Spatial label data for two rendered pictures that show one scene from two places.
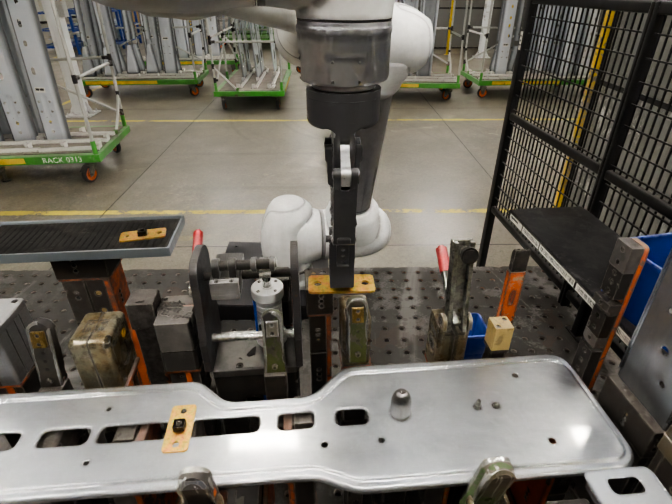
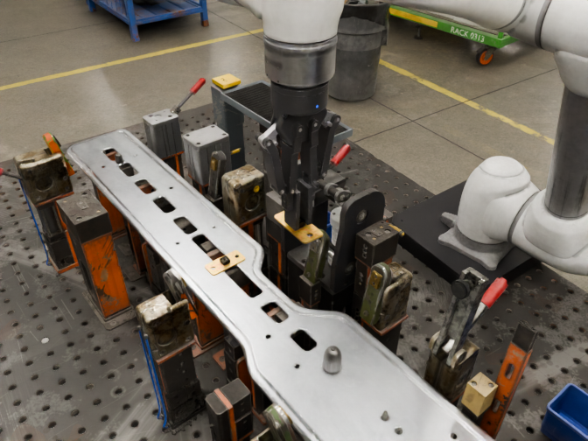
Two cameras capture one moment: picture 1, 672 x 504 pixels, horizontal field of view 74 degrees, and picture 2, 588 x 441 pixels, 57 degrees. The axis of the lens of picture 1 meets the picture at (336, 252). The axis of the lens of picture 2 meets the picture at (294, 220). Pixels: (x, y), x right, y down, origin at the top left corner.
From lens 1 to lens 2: 0.59 m
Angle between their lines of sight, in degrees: 46
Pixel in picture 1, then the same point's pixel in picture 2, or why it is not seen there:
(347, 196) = (268, 156)
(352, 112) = (279, 100)
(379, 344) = (490, 359)
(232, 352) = not seen: hidden behind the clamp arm
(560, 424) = not seen: outside the picture
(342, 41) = (268, 50)
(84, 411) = (205, 220)
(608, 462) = not seen: outside the picture
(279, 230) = (473, 189)
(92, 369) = (227, 199)
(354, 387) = (331, 327)
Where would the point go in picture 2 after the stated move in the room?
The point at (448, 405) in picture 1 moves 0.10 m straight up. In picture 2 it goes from (367, 395) to (373, 357)
